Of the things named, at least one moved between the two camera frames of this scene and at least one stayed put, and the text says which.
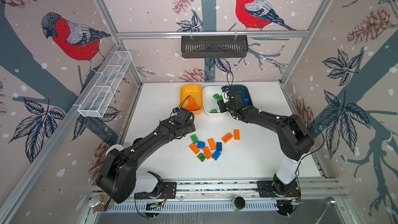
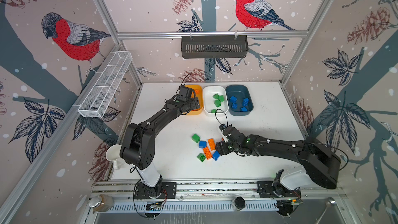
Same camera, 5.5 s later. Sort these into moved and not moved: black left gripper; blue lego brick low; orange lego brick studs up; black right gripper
Moved: black left gripper; black right gripper
Not moved: orange lego brick studs up; blue lego brick low
